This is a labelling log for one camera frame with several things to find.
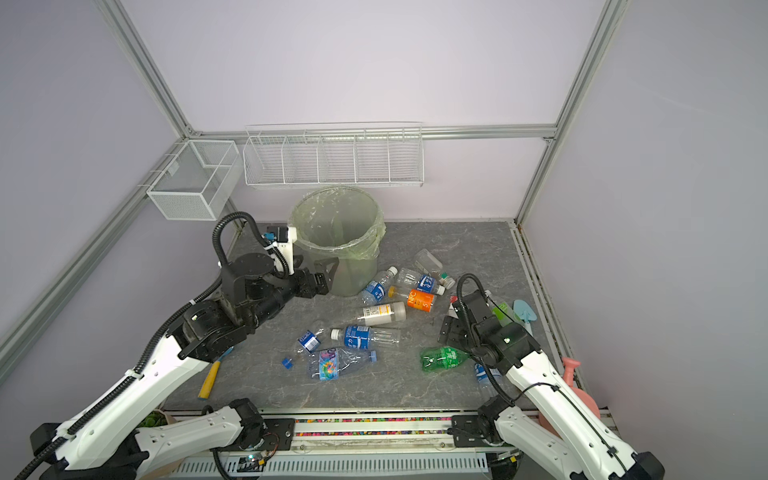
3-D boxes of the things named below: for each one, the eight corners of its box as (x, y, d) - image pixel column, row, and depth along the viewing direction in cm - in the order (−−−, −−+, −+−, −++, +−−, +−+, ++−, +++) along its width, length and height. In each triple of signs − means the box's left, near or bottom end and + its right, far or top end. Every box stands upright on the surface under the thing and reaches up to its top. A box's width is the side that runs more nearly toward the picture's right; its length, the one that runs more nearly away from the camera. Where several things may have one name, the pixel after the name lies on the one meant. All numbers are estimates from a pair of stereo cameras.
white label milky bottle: (360, 328, 93) (358, 321, 89) (358, 316, 96) (356, 308, 92) (406, 320, 95) (407, 312, 91) (403, 308, 98) (404, 300, 93)
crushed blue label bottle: (299, 352, 87) (296, 348, 84) (303, 333, 90) (300, 328, 88) (320, 352, 87) (317, 348, 84) (323, 333, 90) (321, 328, 88)
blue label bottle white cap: (332, 352, 89) (329, 344, 84) (335, 334, 93) (331, 326, 88) (401, 352, 89) (401, 344, 84) (401, 334, 93) (401, 326, 88)
